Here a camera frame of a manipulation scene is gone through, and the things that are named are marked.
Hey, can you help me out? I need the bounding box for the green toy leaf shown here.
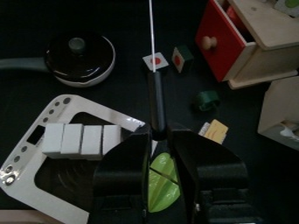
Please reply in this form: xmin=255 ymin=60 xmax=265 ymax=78
xmin=147 ymin=151 xmax=183 ymax=214

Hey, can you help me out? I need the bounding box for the plain wooden box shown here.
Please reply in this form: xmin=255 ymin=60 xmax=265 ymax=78
xmin=257 ymin=75 xmax=299 ymax=151

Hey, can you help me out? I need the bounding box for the small white object in box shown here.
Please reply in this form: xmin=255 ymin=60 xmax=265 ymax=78
xmin=279 ymin=124 xmax=299 ymax=140

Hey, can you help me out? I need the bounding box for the white rectangular block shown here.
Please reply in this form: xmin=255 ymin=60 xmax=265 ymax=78
xmin=42 ymin=122 xmax=66 ymax=159
xmin=60 ymin=122 xmax=84 ymax=160
xmin=79 ymin=124 xmax=104 ymax=161
xmin=100 ymin=124 xmax=123 ymax=157

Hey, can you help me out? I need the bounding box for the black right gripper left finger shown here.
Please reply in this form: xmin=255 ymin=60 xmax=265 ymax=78
xmin=90 ymin=122 xmax=154 ymax=224

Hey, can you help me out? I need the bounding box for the wooden toy cabinet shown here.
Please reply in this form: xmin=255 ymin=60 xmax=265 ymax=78
xmin=215 ymin=0 xmax=299 ymax=90

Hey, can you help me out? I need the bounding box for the white toy induction cooktop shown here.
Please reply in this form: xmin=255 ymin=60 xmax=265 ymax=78
xmin=0 ymin=94 xmax=146 ymax=224

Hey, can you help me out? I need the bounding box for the tile with green picture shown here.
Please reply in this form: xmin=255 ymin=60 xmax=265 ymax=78
xmin=274 ymin=0 xmax=299 ymax=18

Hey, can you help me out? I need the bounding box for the black pot lid green knob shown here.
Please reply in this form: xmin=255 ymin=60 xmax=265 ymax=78
xmin=43 ymin=33 xmax=115 ymax=82

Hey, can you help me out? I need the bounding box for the paring knife with dark handle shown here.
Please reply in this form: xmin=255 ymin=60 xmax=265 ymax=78
xmin=146 ymin=0 xmax=170 ymax=140

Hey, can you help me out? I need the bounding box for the yellow toy cheese slice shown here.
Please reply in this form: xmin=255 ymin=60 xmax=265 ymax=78
xmin=198 ymin=118 xmax=230 ymax=145

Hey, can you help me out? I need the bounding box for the white saucepan with grey handle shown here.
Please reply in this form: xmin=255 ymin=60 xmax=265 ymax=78
xmin=0 ymin=32 xmax=118 ymax=88

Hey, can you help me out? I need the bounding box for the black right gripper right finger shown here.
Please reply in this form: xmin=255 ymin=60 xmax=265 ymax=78
xmin=167 ymin=122 xmax=263 ymax=224

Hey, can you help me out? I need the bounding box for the red drawer with wooden knob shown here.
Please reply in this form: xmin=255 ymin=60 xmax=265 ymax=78
xmin=194 ymin=0 xmax=258 ymax=83

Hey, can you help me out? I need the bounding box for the white cube with red dot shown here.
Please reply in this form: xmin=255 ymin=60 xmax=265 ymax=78
xmin=142 ymin=52 xmax=171 ymax=73

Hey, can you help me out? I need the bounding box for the green cube with red dot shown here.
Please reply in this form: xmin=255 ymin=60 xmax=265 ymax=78
xmin=171 ymin=44 xmax=195 ymax=74

